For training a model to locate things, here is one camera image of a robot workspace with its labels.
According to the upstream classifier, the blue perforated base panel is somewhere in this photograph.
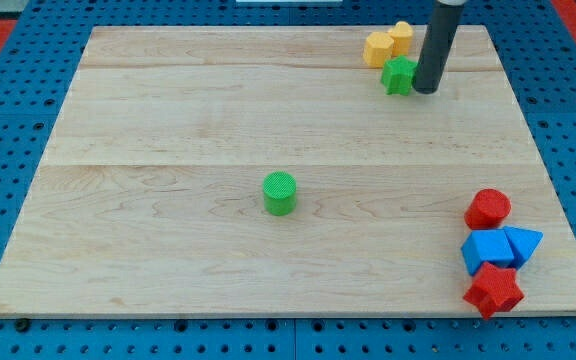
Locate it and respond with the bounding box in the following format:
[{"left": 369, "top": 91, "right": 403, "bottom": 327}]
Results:
[{"left": 0, "top": 1, "right": 576, "bottom": 359}]

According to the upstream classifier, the red star block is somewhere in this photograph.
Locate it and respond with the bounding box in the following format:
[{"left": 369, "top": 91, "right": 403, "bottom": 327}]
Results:
[{"left": 463, "top": 262, "right": 524, "bottom": 320}]

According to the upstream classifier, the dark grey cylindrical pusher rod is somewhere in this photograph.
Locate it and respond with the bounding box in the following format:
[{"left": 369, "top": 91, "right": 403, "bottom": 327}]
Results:
[{"left": 413, "top": 0, "right": 466, "bottom": 94}]

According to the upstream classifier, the blue triangle block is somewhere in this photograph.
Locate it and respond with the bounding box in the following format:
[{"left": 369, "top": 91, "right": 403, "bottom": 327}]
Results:
[{"left": 503, "top": 226, "right": 544, "bottom": 269}]

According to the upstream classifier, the blue cube block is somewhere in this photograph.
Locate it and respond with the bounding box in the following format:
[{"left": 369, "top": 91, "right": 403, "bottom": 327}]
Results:
[{"left": 461, "top": 229, "right": 514, "bottom": 276}]

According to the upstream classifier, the green star block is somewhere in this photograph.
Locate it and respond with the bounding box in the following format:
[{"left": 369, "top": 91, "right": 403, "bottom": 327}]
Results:
[{"left": 380, "top": 56, "right": 417, "bottom": 96}]

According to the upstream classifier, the green cylinder block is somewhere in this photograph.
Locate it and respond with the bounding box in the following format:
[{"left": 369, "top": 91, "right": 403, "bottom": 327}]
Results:
[{"left": 262, "top": 171, "right": 297, "bottom": 216}]

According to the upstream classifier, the red cylinder block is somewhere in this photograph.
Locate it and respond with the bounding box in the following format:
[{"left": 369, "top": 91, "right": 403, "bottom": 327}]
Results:
[{"left": 464, "top": 188, "right": 512, "bottom": 230}]

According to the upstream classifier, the light wooden board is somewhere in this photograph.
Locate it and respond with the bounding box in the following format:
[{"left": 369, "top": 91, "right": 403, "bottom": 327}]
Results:
[{"left": 0, "top": 26, "right": 576, "bottom": 319}]

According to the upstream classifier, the yellow heart block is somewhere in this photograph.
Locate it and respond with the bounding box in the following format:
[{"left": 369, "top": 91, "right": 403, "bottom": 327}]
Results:
[{"left": 387, "top": 21, "right": 414, "bottom": 57}]

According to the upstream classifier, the yellow hexagon block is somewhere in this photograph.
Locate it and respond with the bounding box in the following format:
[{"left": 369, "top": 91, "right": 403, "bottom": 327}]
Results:
[{"left": 362, "top": 32, "right": 394, "bottom": 68}]

